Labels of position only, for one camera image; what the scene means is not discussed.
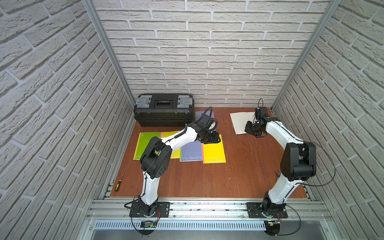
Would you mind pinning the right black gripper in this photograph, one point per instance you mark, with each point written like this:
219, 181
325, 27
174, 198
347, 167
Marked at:
248, 129

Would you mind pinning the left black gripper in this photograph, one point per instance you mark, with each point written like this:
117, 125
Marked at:
210, 138

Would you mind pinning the purple cover notebook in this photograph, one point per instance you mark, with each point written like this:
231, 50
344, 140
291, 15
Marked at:
192, 152
208, 113

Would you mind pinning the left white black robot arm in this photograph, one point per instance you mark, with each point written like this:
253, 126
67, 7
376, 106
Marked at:
156, 157

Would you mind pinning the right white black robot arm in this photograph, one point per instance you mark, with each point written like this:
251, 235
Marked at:
298, 162

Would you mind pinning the black plastic toolbox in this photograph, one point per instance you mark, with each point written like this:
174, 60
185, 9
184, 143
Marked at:
164, 110

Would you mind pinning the yellow black screwdriver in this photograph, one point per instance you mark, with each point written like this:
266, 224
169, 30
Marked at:
120, 180

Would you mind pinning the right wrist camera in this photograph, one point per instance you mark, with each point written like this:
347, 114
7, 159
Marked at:
261, 113

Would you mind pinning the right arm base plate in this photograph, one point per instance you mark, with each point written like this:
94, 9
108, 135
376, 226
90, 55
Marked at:
255, 211

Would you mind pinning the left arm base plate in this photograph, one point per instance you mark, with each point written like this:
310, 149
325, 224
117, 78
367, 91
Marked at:
158, 209

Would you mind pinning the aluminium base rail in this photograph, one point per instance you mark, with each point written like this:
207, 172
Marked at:
200, 214

